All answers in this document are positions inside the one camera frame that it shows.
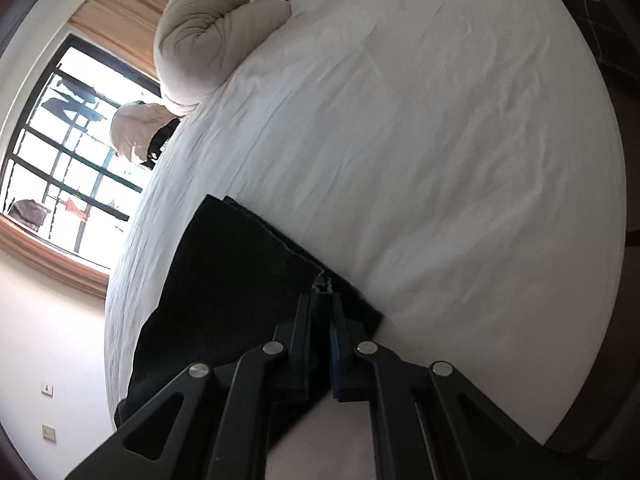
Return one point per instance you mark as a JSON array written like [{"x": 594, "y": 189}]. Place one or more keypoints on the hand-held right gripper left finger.
[{"x": 303, "y": 332}]

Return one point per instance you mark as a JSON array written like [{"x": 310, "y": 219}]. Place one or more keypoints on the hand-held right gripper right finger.
[{"x": 334, "y": 355}]

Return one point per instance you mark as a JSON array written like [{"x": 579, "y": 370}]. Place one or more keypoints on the black pants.
[{"x": 235, "y": 280}]

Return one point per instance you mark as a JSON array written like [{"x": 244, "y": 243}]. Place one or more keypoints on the white bed sheet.
[{"x": 400, "y": 160}]

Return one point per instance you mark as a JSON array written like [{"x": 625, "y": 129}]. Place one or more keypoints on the beige pillow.
[{"x": 137, "y": 127}]

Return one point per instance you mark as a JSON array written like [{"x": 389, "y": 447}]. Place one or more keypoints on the window with black grille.
[{"x": 65, "y": 160}]

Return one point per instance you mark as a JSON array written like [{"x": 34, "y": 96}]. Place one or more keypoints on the beige rolled duvet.
[{"x": 210, "y": 35}]

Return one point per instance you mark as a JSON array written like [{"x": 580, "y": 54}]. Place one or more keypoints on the orange-brown curtain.
[{"x": 122, "y": 20}]

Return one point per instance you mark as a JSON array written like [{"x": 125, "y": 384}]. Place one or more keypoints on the dark patterned cloth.
[{"x": 592, "y": 5}]

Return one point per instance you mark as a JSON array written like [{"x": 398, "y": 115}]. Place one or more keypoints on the white wall socket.
[{"x": 48, "y": 432}]

